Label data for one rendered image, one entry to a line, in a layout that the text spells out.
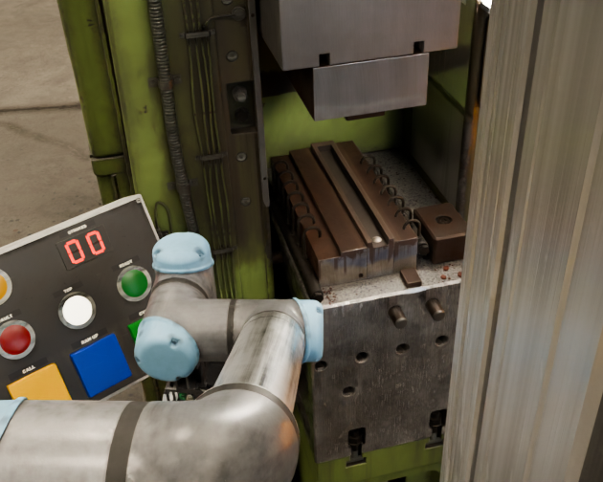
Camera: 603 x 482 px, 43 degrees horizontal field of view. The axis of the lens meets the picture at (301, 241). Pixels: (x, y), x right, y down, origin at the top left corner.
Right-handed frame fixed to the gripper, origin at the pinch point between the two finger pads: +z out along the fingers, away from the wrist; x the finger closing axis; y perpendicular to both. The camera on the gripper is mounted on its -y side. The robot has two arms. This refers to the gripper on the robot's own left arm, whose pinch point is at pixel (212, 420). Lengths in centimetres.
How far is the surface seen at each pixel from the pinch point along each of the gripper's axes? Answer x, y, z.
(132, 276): -15.4, -13.1, -16.6
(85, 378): -19.4, 0.8, -7.1
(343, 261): 14.9, -39.4, -3.2
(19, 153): -180, -236, 93
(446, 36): 31, -47, -45
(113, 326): -17.2, -6.8, -11.2
